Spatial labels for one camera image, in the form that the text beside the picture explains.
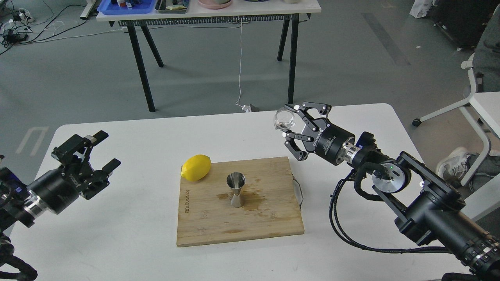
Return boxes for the yellow lemon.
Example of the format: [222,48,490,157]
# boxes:
[180,155,211,181]

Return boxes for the black floor cables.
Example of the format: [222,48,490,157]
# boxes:
[0,0,88,45]

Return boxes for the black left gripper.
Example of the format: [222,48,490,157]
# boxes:
[27,130,121,215]

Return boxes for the pink plate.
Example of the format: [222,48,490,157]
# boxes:
[198,0,232,10]

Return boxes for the steel double jigger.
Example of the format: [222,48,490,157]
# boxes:
[226,172,245,208]

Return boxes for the small clear glass cup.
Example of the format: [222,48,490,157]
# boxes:
[274,107,295,131]

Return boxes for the blue plastic tray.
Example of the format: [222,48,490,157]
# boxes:
[98,0,157,15]

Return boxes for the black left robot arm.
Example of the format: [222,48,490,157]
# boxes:
[0,130,120,281]

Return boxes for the white office chair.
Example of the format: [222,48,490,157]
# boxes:
[412,54,499,186]

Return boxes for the grey metal tray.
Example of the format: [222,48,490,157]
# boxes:
[155,0,190,14]

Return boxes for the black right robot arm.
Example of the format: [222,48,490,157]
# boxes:
[274,102,499,281]

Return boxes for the white hanging cable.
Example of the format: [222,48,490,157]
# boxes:
[234,21,252,113]

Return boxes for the bamboo cutting board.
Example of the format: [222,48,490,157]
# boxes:
[177,157,305,247]

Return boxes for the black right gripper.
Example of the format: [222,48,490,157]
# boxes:
[283,102,355,165]

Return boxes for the white background table black legs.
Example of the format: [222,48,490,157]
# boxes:
[96,0,321,112]

